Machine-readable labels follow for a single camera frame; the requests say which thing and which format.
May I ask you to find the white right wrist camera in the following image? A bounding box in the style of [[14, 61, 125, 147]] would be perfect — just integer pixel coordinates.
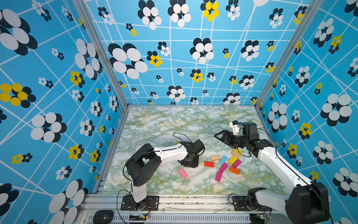
[[229, 120, 241, 135]]

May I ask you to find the orange block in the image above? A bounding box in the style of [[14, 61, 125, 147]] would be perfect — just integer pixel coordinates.
[[229, 166, 240, 175]]

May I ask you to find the aluminium frame post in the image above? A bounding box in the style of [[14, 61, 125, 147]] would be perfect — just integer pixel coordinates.
[[73, 0, 128, 110], [255, 0, 323, 111]]

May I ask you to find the magenta block middle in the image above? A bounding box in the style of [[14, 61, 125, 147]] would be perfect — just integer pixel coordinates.
[[219, 163, 228, 173]]

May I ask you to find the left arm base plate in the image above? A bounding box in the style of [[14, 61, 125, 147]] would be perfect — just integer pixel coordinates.
[[120, 194, 159, 211]]

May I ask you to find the aluminium frame post right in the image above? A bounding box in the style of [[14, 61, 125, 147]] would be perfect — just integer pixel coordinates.
[[255, 0, 323, 111]]

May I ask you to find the yellow block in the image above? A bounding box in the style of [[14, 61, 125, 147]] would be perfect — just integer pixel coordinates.
[[233, 149, 242, 154], [228, 156, 238, 165]]

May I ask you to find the black computer mouse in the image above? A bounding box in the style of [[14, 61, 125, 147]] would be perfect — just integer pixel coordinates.
[[93, 210, 114, 224]]

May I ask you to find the magenta block upper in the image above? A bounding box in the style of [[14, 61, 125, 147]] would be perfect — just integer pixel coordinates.
[[232, 159, 241, 168]]

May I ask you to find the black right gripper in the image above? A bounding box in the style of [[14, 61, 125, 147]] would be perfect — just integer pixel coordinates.
[[214, 131, 248, 148]]

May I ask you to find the magenta block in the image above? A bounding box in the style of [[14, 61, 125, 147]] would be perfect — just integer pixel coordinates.
[[215, 170, 223, 183], [232, 159, 241, 168], [219, 163, 228, 173]]

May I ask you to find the pink block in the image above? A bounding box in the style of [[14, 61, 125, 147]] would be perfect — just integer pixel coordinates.
[[179, 169, 188, 179]]

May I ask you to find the magenta block lower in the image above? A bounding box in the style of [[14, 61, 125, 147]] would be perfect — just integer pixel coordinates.
[[215, 170, 223, 183]]

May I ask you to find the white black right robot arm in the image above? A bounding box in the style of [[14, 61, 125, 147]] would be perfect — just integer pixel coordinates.
[[214, 120, 333, 224]]

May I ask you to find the natural wood block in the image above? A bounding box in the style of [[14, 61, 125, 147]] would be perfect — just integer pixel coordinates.
[[210, 155, 221, 162], [231, 151, 241, 159]]

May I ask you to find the red block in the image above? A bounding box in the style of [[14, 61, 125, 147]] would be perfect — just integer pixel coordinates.
[[204, 161, 214, 168]]

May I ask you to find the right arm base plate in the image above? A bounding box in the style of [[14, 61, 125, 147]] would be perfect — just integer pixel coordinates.
[[230, 195, 272, 213]]

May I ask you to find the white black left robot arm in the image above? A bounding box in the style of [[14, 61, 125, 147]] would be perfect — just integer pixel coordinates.
[[125, 140, 205, 203]]

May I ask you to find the aluminium frame post left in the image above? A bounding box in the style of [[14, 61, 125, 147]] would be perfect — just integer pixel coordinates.
[[73, 0, 128, 110]]

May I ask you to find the small light blue block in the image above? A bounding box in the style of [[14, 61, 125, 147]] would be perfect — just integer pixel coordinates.
[[219, 156, 228, 164]]

